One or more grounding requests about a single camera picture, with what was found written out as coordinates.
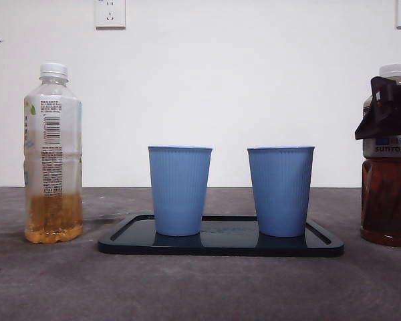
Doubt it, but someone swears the dark blue rectangular tray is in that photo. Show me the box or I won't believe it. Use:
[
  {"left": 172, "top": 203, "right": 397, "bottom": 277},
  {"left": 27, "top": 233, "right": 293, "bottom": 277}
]
[{"left": 97, "top": 214, "right": 345, "bottom": 258}]

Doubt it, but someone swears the blue ribbed cup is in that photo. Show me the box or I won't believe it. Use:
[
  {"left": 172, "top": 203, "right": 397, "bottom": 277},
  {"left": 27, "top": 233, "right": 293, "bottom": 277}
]
[
  {"left": 147, "top": 145, "right": 214, "bottom": 237},
  {"left": 247, "top": 146, "right": 316, "bottom": 238}
]

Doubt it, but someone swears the clear bottle with yellow drink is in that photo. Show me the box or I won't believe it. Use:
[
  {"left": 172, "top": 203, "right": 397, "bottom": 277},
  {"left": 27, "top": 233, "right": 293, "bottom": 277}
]
[{"left": 23, "top": 62, "right": 84, "bottom": 244}]

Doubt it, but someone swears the Suntory oolong tea bottle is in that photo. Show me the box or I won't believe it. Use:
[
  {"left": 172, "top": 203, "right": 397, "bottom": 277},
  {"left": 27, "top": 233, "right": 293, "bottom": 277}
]
[{"left": 359, "top": 63, "right": 401, "bottom": 248}]

